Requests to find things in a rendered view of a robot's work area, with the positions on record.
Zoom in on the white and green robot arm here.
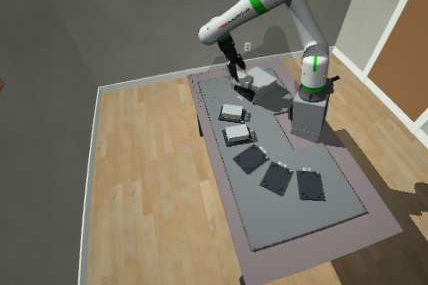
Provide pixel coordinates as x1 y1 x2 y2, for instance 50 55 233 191
199 0 340 103

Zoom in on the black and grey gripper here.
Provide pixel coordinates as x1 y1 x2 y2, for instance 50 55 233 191
223 47 247 86

